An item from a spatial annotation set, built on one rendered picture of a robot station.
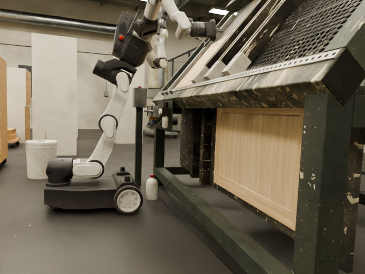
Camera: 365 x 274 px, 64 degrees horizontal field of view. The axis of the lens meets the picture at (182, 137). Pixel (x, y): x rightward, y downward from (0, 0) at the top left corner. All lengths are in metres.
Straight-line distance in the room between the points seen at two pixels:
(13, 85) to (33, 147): 3.40
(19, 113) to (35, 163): 3.28
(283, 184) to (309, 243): 0.48
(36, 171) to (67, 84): 1.82
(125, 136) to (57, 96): 2.10
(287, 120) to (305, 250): 0.59
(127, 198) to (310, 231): 1.42
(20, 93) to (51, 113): 1.87
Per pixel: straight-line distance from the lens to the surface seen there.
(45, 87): 4.71
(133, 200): 2.11
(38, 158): 3.23
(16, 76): 6.51
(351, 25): 0.98
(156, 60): 2.57
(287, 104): 1.04
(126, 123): 6.30
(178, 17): 1.79
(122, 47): 2.22
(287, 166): 1.34
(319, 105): 0.88
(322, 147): 0.86
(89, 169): 2.21
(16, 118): 6.47
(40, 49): 4.78
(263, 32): 1.58
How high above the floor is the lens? 0.73
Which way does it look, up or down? 5 degrees down
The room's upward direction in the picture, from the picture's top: 2 degrees clockwise
